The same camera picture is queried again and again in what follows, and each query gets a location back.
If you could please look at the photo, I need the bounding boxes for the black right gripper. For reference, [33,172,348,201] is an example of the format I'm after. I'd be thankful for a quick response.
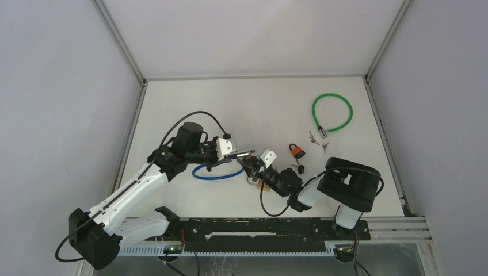
[238,154,287,198]

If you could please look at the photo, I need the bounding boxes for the large brass padlock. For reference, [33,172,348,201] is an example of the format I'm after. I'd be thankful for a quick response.
[247,178,270,191]

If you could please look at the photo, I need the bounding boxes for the blue cable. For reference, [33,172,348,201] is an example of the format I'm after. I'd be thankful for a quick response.
[191,149,256,182]

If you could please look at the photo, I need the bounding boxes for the orange black key fob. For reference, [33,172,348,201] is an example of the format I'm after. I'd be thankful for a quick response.
[288,143,306,160]

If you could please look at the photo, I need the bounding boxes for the green cable lock keys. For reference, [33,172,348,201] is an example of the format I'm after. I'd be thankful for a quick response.
[309,131,321,145]

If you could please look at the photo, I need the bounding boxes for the green cable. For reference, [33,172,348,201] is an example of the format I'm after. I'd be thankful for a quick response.
[311,93,354,139]

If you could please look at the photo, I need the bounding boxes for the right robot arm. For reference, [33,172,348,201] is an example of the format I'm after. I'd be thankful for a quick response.
[237,156,384,239]

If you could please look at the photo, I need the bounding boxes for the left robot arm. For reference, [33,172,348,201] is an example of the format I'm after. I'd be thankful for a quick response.
[66,122,234,270]

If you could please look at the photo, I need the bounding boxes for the black-headed key bunch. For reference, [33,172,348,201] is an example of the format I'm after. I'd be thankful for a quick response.
[292,162,305,174]

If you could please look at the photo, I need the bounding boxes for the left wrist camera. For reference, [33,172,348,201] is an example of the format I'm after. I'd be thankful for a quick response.
[216,137,237,161]

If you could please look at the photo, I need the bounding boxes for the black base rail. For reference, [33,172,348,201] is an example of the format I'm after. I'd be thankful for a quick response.
[152,217,371,248]

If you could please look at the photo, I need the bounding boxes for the left black camera cable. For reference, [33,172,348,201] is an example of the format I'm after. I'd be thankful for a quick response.
[54,111,232,263]

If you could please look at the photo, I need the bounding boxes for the black camera cable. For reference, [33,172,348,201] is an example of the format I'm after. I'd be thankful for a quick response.
[54,111,232,263]
[260,167,385,218]

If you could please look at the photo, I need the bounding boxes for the right black camera cable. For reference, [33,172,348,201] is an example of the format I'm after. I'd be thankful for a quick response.
[260,167,385,218]

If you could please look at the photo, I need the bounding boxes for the white slotted cable duct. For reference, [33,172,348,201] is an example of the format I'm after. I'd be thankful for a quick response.
[118,243,336,257]

